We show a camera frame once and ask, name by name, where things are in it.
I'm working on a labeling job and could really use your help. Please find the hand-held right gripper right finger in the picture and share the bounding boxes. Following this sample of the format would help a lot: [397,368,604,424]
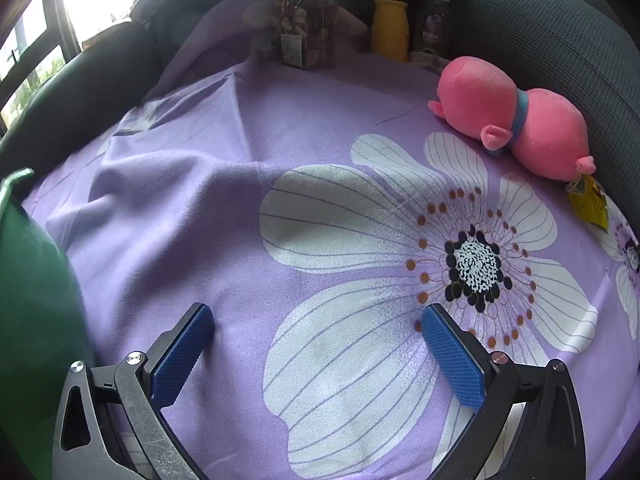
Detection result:
[420,303,587,480]

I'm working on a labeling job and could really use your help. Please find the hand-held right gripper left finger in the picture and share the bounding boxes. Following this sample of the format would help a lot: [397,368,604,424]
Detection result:
[51,302,216,480]

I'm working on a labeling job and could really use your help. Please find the green plastic bowl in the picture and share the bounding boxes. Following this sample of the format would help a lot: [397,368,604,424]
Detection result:
[0,166,96,463]

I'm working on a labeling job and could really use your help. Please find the purple floral cloth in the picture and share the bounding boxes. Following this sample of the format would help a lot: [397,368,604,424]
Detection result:
[22,0,640,480]

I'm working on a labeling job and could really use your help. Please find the yellow paper tag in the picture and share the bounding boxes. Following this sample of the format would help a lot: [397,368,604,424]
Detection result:
[566,174,612,233]

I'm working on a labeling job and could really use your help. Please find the pink plush pig toy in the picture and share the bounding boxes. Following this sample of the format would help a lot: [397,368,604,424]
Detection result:
[427,56,597,182]

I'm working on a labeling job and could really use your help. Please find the dark grey sofa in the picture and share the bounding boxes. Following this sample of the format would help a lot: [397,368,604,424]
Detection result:
[0,20,166,176]

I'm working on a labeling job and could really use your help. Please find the dark jar with lid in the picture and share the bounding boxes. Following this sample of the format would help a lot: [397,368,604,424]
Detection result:
[409,0,452,67]

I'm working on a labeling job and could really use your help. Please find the dark grey armchair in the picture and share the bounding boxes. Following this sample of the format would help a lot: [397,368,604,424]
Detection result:
[447,0,640,201]

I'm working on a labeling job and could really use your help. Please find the window with dark frame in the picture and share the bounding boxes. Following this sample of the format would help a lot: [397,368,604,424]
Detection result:
[0,0,166,131]

